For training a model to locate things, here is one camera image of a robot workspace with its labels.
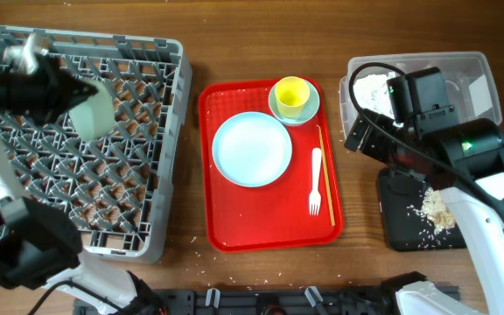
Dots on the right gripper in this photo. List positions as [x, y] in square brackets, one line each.
[371, 147]

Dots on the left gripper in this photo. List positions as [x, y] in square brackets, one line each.
[71, 92]

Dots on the green bowl with rice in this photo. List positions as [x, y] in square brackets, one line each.
[95, 117]

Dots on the white paper napkin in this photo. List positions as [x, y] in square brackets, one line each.
[372, 92]

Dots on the pile of leftover rice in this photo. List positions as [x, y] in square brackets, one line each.
[438, 221]

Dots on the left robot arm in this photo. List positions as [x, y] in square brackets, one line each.
[39, 246]

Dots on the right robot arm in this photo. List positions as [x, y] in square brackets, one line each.
[463, 161]

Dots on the grey plastic dishwasher rack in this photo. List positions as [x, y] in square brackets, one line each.
[116, 189]

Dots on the clear plastic waste bin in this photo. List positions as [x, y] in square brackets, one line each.
[459, 70]

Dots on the small green saucer bowl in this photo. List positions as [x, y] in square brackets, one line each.
[310, 108]

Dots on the white plastic fork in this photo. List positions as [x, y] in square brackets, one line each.
[314, 195]

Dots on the wooden chopstick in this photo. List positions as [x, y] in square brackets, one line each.
[326, 177]

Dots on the yellow plastic cup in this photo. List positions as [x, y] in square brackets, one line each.
[292, 93]

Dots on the black rectangular tray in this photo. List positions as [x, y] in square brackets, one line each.
[396, 191]

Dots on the white label on bin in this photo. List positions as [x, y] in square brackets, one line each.
[480, 96]

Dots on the light blue round plate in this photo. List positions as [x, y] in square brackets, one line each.
[251, 149]

